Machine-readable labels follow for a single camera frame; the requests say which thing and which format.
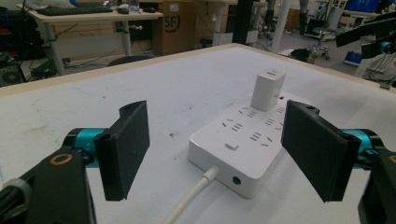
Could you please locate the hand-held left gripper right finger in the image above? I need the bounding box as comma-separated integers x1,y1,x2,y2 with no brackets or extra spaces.
280,99,379,203

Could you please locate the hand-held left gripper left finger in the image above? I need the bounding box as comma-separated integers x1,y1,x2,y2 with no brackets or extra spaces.
64,100,151,202

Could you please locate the white power strip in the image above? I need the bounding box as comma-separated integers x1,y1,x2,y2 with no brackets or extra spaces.
186,91,313,200

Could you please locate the white charger adapter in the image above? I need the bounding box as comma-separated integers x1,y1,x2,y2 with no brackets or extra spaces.
250,68,287,113

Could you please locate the white machine base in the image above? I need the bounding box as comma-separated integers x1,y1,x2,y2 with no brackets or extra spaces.
354,58,396,90

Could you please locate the blue box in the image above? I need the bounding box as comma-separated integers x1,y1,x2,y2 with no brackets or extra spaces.
343,50,364,67

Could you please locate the office chair wheel base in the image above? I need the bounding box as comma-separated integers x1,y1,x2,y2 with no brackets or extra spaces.
307,42,332,61

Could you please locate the white pole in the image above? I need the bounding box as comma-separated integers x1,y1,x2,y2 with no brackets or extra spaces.
270,0,300,53

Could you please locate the black round stool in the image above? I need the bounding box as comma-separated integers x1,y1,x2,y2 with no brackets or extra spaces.
106,54,157,67

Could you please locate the cardboard box with dark logo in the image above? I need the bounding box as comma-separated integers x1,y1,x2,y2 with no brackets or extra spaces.
152,0,201,57

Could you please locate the white desk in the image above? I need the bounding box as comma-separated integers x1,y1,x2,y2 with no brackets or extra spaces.
17,4,164,77

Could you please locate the black computer tower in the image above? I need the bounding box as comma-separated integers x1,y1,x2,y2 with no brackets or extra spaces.
0,52,26,88

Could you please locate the black keyboard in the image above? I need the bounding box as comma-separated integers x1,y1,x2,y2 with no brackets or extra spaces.
35,6,114,17

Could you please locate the white power strip cable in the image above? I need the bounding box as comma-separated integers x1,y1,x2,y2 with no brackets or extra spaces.
162,164,222,224

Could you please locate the black aluminium frame post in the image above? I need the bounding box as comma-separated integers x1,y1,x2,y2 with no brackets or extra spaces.
232,0,255,45

